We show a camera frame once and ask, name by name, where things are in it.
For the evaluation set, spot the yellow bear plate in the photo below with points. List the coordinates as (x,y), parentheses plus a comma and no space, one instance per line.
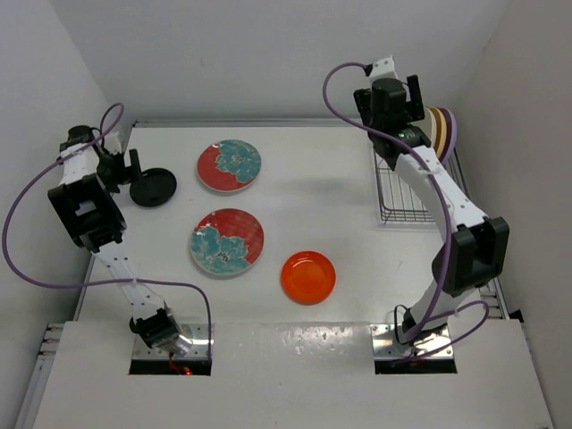
(443,127)

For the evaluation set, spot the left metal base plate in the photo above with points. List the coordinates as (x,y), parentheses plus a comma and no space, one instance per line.
(193,347)

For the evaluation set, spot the wire dish rack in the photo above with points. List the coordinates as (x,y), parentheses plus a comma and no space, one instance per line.
(400,207)

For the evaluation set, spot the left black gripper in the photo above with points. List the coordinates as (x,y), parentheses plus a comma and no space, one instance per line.
(126,174)

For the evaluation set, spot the metal base plate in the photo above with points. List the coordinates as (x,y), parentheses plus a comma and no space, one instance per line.
(430,345)
(193,347)

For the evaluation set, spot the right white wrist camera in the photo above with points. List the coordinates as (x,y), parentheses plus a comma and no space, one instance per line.
(382,69)

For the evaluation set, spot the red floral plate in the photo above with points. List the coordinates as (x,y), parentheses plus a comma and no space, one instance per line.
(229,165)
(227,242)

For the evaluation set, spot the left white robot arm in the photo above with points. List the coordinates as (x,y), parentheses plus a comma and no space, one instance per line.
(84,202)

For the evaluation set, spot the black plate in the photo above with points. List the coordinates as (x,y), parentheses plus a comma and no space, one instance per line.
(153,187)

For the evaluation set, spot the orange plate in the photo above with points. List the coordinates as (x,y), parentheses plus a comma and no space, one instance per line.
(308,278)

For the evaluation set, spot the cream white plate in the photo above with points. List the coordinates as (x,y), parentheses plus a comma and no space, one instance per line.
(432,127)

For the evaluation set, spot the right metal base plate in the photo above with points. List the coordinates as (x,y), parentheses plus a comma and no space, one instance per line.
(430,345)

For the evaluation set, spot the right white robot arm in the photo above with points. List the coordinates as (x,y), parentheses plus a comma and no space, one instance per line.
(474,244)

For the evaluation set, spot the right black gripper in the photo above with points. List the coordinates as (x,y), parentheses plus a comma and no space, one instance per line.
(416,105)

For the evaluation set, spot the purple plate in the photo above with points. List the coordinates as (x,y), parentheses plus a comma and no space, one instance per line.
(452,134)

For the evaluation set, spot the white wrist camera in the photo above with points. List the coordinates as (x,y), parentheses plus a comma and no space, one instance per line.
(113,144)
(382,69)

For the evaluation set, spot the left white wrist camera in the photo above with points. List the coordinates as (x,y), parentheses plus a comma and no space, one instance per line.
(113,144)

